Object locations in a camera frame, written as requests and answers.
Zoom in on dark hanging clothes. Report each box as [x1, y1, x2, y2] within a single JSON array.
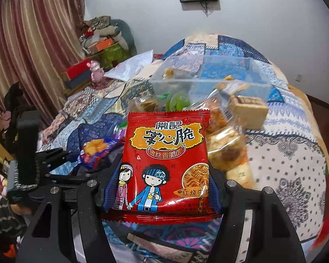
[[0, 82, 26, 155]]

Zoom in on clear packet of fried snack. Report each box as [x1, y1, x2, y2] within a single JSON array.
[[207, 128, 248, 171]]

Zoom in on purple snack packet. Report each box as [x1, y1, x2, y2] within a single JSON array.
[[110, 124, 127, 144]]

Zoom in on clear plastic storage box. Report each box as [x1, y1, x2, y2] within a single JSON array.
[[148, 55, 275, 132]]

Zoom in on white plastic bag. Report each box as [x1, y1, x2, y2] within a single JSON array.
[[104, 50, 154, 82]]

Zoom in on red cartoon noodle snack packet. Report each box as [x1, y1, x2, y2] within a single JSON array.
[[101, 108, 226, 224]]

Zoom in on pale rice cracker packet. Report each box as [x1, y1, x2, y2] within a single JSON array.
[[226, 166, 256, 190]]

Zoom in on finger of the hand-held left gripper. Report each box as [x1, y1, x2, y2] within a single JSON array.
[[51, 162, 113, 188], [37, 147, 81, 170]]

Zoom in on yellow wrapped snack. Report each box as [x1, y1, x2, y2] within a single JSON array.
[[163, 67, 180, 80]]

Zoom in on person's left forearm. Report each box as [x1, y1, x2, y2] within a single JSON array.
[[0, 197, 28, 263]]

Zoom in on striped red and gold curtain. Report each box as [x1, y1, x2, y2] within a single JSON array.
[[0, 0, 86, 132]]

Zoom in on beige and pink snack packet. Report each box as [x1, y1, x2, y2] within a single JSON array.
[[126, 232, 192, 263]]

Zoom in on clear packet of brown biscuits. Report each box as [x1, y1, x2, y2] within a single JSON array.
[[131, 97, 160, 113]]

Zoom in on pile of folded bedding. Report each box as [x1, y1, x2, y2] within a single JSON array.
[[78, 16, 136, 61]]

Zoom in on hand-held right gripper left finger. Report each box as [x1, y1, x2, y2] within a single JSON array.
[[16, 155, 124, 263]]

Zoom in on green wrapped candy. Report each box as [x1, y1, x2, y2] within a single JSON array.
[[164, 92, 191, 112]]

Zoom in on blue chips packet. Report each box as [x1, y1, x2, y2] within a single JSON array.
[[80, 138, 122, 170]]

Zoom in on red flat box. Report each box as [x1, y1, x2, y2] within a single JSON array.
[[61, 58, 95, 80]]

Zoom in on orange and white snack packet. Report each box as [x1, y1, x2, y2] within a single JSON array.
[[215, 75, 249, 95]]

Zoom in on square cracker packet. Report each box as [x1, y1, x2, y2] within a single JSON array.
[[230, 95, 270, 130]]

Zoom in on orange spicy snack packet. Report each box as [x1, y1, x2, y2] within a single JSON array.
[[206, 105, 234, 132]]

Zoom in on green printed box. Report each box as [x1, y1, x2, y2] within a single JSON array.
[[100, 45, 129, 68]]

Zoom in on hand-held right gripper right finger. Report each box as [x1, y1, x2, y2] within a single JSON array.
[[208, 167, 300, 263]]

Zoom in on pink plush toy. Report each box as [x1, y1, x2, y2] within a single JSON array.
[[87, 60, 106, 83]]

